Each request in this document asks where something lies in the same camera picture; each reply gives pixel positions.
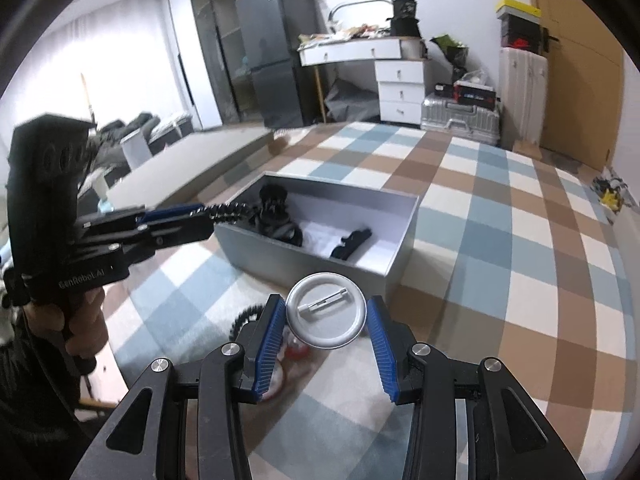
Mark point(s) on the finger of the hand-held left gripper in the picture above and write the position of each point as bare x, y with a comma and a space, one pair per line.
170, 212
185, 232

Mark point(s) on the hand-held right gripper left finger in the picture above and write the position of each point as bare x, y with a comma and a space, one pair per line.
267, 355

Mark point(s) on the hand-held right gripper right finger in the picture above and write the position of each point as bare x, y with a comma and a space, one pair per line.
387, 355

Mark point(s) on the round white pin badge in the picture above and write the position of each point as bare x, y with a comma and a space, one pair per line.
325, 325

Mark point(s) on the silver cardboard box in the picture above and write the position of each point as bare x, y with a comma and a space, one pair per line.
260, 260

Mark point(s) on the round black hair claw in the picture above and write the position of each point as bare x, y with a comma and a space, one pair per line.
274, 200

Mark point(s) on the black flexible tripod mount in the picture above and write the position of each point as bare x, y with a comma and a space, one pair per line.
280, 232

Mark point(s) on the slim black hair clip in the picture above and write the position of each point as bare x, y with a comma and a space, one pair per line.
350, 245

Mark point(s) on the person's left forearm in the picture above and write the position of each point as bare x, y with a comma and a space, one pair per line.
35, 410

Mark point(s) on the person's left hand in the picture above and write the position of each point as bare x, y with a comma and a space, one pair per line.
85, 325

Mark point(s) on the red and clear hair clip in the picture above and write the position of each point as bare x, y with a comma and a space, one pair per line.
296, 352

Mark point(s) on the beige flat board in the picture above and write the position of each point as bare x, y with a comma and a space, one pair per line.
200, 165

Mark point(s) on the white plastic bottle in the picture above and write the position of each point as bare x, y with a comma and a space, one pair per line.
102, 192

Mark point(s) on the white plastic bin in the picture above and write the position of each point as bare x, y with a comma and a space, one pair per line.
135, 152

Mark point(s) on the black fabric storage box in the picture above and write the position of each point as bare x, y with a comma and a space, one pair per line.
172, 132

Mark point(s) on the checkered blanket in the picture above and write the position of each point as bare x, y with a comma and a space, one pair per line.
500, 260

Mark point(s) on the white wardrobe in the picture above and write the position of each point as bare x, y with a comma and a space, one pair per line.
192, 60

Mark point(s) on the glass door cabinet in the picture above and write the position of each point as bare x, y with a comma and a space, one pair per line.
220, 45

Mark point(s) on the wooden stick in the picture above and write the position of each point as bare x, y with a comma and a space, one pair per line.
321, 95

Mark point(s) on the dark grey refrigerator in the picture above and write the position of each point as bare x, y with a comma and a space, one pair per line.
272, 50

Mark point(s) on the dark grey cloth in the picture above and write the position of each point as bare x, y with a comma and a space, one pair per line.
350, 100

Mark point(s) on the white desk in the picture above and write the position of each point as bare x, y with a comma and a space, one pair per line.
350, 52

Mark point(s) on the silver suitcase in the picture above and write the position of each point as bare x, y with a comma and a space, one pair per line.
460, 122

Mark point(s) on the desk clutter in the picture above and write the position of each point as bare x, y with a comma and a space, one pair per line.
345, 34

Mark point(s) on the white drawer unit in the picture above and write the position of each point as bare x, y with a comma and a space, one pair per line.
400, 90

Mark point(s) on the small black box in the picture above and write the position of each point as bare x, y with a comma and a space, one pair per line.
444, 91

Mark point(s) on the yellow and black clutter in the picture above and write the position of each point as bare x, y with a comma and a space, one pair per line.
610, 195

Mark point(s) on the oval mirror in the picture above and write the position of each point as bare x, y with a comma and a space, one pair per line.
360, 12

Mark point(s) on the white ribbed bin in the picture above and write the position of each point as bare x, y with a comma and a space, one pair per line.
412, 49

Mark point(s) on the black bag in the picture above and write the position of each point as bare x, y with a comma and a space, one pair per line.
405, 17

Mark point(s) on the dark wrapped flower bouquet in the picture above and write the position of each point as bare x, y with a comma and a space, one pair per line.
450, 50

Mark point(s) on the black and red shoe box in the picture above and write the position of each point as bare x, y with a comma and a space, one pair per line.
520, 32

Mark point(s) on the wooden door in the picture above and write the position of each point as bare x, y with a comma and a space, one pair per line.
580, 60

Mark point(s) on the yellow shoe box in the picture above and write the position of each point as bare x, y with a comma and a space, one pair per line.
519, 7

